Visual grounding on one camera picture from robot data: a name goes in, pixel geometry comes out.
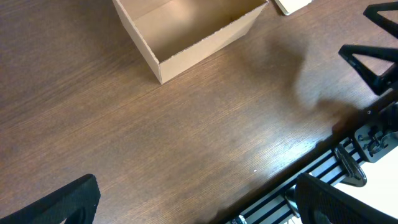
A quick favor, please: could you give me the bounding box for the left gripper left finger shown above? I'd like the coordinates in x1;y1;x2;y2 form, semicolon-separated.
1;174;101;224

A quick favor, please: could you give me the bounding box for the brown cardboard box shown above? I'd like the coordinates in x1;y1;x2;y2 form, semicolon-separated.
113;0;268;84

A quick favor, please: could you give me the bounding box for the yellow sticky note pad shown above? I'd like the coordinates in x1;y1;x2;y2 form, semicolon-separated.
275;0;313;16

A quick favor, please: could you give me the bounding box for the aluminium rail table edge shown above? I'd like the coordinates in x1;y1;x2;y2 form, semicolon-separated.
217;90;398;224

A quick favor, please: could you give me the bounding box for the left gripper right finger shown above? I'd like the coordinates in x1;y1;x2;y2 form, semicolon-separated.
294;173;397;224

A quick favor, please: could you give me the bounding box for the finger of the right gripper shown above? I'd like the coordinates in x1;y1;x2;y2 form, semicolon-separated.
363;1;397;38
338;44;398;96

